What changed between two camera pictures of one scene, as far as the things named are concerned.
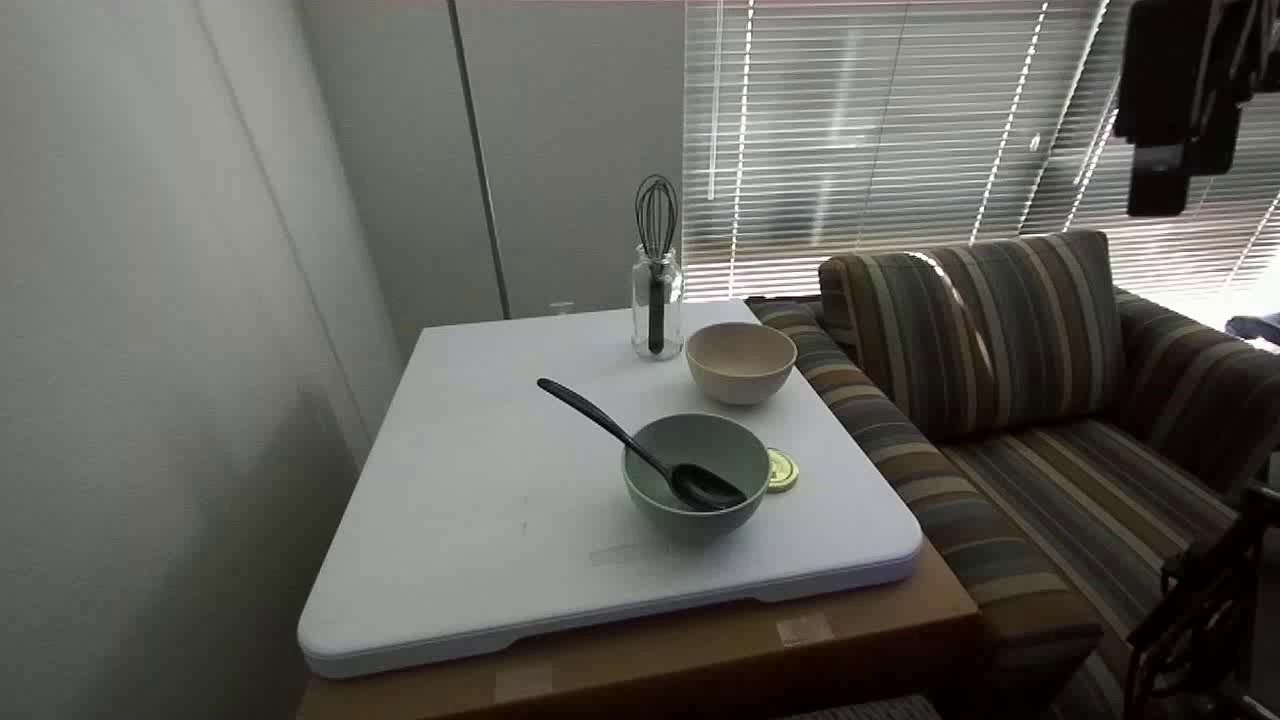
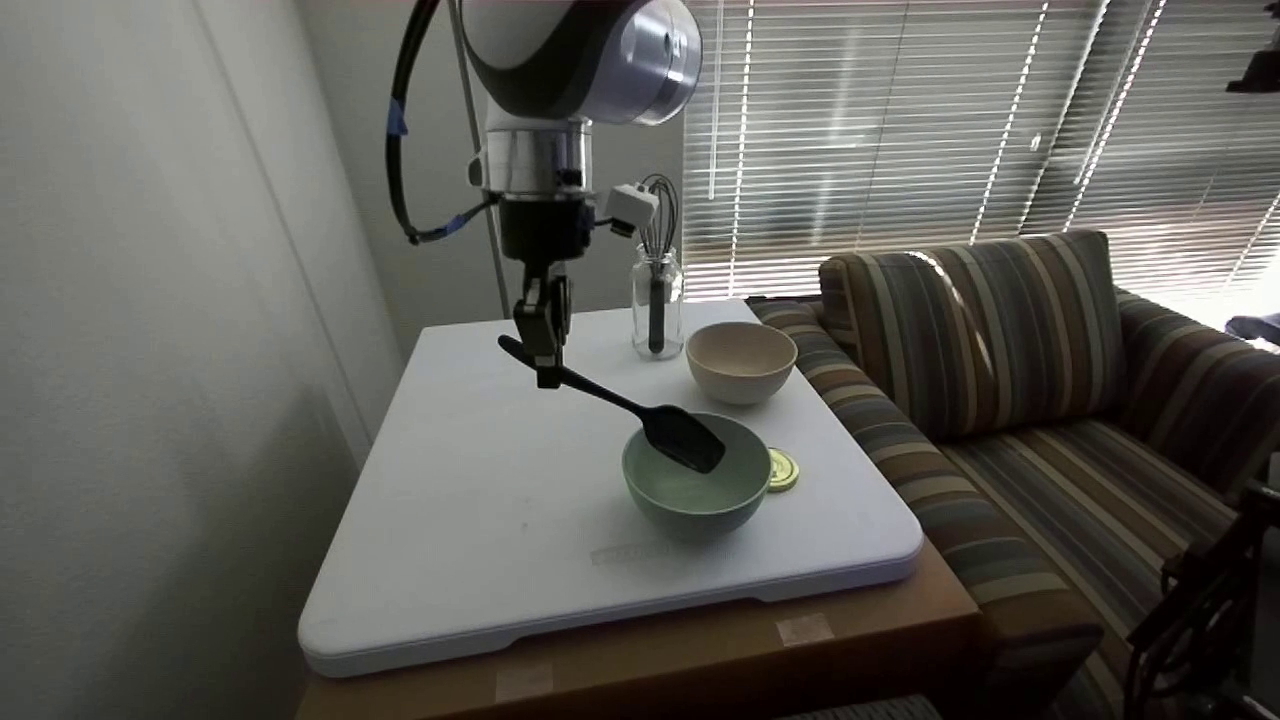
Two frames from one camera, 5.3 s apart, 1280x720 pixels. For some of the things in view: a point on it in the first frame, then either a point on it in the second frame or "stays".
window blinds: x=817 y=131 stays
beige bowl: x=742 y=361 stays
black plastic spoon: x=687 y=481 to x=667 y=425
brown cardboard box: x=903 y=648 stays
